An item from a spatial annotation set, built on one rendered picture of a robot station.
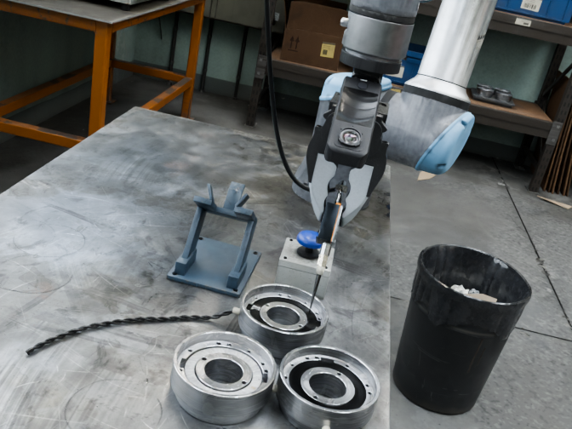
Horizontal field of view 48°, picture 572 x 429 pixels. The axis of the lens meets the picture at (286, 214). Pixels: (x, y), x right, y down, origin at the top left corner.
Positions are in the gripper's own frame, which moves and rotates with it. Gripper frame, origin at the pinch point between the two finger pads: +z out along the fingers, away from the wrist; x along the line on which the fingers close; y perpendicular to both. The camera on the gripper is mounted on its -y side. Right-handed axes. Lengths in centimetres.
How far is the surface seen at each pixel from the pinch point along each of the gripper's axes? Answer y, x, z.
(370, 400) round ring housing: -20.0, -8.8, 10.1
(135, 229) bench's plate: 7.2, 27.9, 13.0
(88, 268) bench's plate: -6.0, 28.7, 13.0
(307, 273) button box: 1.6, 1.4, 9.7
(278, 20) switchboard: 358, 75, 30
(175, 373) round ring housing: -25.1, 10.4, 9.3
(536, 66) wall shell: 389, -98, 27
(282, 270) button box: 1.4, 4.9, 10.1
